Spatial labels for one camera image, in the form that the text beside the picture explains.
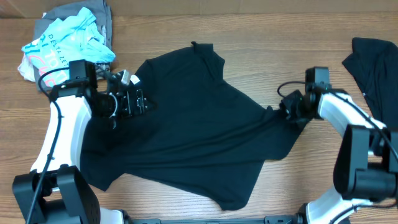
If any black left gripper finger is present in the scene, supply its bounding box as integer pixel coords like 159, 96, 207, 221
124, 91, 131, 117
135, 89, 155, 114

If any black t-shirt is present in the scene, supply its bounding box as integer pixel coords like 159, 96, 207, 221
80, 42, 302, 210

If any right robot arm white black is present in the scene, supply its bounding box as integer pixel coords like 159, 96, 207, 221
280, 85, 397, 223

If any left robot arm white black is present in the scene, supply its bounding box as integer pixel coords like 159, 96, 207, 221
12, 60, 148, 224

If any light blue printed t-shirt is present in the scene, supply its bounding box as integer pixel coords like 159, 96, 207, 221
22, 7, 115, 88

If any grey folded garment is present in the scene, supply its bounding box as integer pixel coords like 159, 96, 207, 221
33, 1, 113, 78

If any white folded garment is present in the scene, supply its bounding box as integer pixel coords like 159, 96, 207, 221
17, 12, 47, 83

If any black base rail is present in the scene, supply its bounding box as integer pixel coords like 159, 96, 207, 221
126, 214, 307, 224

